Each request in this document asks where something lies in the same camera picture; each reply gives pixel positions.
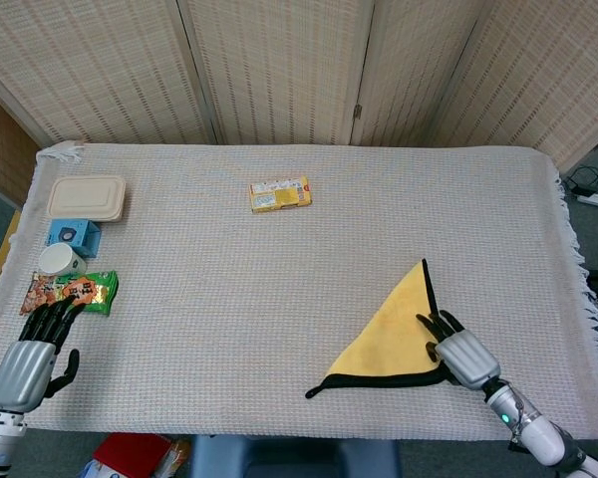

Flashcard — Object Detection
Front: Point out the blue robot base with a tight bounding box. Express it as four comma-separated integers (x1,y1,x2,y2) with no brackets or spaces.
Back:
190,434,401,478

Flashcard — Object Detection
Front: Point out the yellow snack box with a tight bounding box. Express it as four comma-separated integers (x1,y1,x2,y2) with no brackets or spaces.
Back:
249,174,314,214

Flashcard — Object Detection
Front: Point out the black and yellow cloth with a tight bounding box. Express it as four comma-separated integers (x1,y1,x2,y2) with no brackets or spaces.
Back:
304,257,460,400

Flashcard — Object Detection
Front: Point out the red package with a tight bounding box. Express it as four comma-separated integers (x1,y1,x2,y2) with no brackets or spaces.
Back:
92,432,171,478

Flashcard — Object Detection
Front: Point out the black cable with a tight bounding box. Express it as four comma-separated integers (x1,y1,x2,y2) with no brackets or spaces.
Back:
563,165,598,196

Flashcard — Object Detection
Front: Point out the white paper cup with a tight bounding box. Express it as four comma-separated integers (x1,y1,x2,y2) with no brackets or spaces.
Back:
39,242,89,277

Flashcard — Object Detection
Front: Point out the orange snack packet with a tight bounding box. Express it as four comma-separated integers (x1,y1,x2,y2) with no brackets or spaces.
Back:
153,438,192,478

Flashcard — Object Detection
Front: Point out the blue cardboard box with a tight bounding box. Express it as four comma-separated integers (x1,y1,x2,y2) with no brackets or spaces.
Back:
45,218,103,260

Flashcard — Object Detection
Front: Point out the folding woven screen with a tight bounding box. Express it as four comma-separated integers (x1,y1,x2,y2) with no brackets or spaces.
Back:
0,0,598,173

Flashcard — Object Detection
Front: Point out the beige lunch box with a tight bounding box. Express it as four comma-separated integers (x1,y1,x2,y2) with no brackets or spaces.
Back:
47,174,128,224

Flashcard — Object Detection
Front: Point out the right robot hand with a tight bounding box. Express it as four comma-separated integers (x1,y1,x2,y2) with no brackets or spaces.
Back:
416,309,502,390

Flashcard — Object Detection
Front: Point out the green orange snack bag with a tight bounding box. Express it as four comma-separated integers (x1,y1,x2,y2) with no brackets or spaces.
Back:
19,270,120,318

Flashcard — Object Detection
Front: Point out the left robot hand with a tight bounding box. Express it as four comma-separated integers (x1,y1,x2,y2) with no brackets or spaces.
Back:
0,297,87,414

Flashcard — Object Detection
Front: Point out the woven beige tablecloth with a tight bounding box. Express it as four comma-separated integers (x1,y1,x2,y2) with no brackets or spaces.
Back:
0,141,598,442

